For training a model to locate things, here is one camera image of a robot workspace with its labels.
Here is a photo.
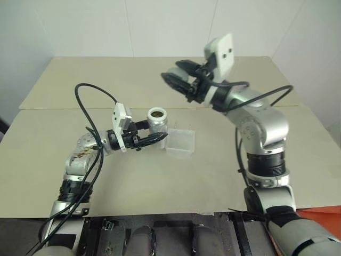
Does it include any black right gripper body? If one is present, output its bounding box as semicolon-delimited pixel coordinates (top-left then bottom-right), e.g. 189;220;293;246
186;60;216;105

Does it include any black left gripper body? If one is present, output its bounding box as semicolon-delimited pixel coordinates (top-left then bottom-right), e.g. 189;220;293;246
123;121;142;153

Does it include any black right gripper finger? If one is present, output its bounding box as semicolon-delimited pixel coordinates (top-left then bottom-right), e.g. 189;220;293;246
160;71;194;95
175;60;203;77

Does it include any clear plastic container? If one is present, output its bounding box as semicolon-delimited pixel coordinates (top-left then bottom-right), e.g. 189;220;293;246
165;122;197;159

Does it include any grey rounded shape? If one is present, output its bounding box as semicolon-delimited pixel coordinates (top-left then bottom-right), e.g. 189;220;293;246
131;225;156;256

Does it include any orange red floor mat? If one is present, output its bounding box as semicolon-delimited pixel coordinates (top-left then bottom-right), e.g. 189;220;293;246
296;206;341;222

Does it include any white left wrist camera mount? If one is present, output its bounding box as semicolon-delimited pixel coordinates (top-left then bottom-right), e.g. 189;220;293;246
111;103;133;154

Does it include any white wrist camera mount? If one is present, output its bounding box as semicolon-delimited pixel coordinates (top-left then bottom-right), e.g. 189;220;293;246
111;103;133;154
204;33;236;107

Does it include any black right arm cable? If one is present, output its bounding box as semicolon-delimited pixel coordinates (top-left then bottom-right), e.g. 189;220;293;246
207;81;294;225

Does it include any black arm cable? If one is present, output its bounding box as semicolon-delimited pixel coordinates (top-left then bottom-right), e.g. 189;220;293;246
37;83;119;241
207;81;294;225

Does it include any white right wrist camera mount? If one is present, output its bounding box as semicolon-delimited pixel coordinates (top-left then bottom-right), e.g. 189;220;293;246
204;33;236;107

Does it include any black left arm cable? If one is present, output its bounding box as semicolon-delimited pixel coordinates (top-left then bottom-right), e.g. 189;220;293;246
37;83;119;241

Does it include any black table frame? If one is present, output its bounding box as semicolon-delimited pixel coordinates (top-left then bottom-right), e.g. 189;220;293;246
71;212;275;256

